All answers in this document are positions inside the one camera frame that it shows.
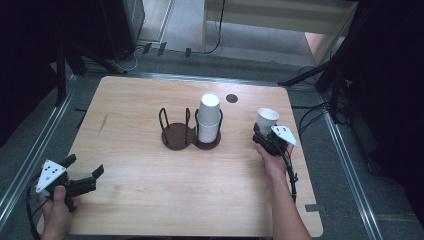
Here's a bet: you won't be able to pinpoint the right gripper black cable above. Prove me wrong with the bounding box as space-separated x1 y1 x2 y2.
280 145 299 204

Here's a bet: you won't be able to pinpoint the black metal stand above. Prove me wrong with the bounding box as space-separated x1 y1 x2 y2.
54 39 129 107

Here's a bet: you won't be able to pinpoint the black hanging cable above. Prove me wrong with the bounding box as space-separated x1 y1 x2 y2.
201 0 226 56

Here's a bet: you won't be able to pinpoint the dark curtain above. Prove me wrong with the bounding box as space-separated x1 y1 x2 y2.
0 0 68 148
345 0 424 229

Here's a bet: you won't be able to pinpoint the single white paper cup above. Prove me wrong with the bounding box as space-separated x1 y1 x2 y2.
256 107 281 137

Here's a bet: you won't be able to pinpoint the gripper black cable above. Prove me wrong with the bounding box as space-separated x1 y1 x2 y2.
280 145 299 204
25 172 47 240

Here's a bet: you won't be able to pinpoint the dark brown wire cup holder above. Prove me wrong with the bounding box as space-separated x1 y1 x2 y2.
158 106 224 151

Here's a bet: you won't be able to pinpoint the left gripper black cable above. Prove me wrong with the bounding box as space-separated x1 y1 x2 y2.
25 172 47 240

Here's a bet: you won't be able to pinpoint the person's right hand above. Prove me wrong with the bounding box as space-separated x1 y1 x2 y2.
255 142 295 182

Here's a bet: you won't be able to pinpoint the stack of white paper cups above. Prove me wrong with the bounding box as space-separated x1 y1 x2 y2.
196 92 222 144

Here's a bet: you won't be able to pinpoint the black cabinet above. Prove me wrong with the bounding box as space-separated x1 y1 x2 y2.
64 0 146 62

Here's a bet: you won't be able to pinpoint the black tape strip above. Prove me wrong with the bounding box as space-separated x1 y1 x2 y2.
304 203 328 213

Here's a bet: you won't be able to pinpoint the black tripod stand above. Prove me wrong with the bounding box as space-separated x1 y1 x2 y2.
277 0 382 125

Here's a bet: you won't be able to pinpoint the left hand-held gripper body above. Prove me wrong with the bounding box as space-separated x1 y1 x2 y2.
35 158 98 213

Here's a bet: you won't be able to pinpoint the black floor cables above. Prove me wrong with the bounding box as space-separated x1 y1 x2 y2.
291 64 352 137

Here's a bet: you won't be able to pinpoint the white background table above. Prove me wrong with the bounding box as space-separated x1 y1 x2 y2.
200 0 360 66

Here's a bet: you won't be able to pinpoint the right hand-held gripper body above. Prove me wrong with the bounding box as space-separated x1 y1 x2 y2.
251 123 299 157

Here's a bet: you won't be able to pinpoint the aluminium floor rail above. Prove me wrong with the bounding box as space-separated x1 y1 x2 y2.
0 74 76 232
71 71 322 89
317 90 385 240

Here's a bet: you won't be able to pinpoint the person's left hand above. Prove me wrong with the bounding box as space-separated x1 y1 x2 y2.
38 184 82 240

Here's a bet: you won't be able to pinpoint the white floor cable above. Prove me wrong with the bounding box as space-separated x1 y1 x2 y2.
124 45 145 72

